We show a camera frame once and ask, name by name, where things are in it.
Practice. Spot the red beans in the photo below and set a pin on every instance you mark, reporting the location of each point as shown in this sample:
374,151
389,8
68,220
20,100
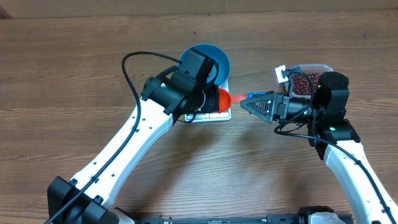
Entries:
301,86

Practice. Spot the orange scoop with blue handle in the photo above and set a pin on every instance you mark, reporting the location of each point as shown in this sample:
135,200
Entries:
226,100

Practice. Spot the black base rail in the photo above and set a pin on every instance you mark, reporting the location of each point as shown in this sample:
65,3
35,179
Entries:
326,216

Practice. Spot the white kitchen scale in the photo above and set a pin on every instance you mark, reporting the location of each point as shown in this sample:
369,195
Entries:
211,117

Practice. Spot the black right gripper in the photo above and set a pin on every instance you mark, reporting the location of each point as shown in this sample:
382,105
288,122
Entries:
279,114

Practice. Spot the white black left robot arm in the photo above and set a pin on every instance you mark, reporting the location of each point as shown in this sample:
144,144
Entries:
184,88

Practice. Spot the clear plastic container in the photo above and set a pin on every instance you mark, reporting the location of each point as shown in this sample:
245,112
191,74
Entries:
312,68

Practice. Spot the teal bowl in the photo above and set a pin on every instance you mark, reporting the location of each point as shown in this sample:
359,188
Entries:
221,58

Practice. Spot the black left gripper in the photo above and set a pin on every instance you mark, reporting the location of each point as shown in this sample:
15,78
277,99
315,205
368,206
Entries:
212,105

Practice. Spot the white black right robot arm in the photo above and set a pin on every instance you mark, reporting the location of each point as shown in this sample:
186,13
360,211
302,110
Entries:
321,120

